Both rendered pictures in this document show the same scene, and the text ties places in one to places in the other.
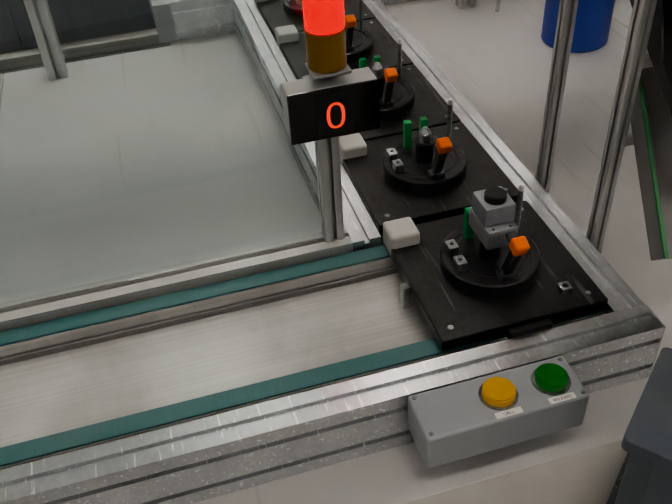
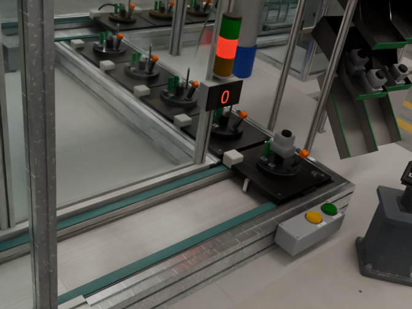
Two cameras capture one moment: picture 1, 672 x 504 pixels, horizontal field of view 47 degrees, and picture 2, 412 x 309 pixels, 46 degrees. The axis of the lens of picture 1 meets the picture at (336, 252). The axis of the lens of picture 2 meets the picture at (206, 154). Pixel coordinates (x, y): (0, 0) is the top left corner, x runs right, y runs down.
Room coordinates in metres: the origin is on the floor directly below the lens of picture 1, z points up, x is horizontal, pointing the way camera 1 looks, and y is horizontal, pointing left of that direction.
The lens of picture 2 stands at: (-0.13, 0.64, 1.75)
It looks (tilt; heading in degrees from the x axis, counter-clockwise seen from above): 32 degrees down; 328
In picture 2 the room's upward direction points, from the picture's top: 10 degrees clockwise
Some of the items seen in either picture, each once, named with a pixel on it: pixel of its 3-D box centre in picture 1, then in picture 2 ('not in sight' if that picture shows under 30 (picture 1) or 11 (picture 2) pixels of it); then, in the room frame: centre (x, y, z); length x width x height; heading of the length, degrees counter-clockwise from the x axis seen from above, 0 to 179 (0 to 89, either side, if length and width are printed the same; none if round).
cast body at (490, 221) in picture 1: (490, 209); (281, 140); (0.84, -0.21, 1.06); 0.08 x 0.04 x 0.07; 14
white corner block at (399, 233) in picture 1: (401, 237); (232, 159); (0.90, -0.10, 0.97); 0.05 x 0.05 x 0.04; 14
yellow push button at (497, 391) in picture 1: (498, 393); (313, 217); (0.60, -0.19, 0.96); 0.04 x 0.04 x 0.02
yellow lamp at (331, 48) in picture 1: (326, 46); (223, 64); (0.90, 0.00, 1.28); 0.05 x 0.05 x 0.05
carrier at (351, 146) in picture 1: (424, 147); (224, 118); (1.08, -0.16, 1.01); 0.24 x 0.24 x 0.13; 14
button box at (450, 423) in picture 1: (496, 410); (310, 226); (0.60, -0.19, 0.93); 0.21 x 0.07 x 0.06; 104
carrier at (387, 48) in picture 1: (340, 29); not in sight; (1.55, -0.04, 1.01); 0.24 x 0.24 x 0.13; 14
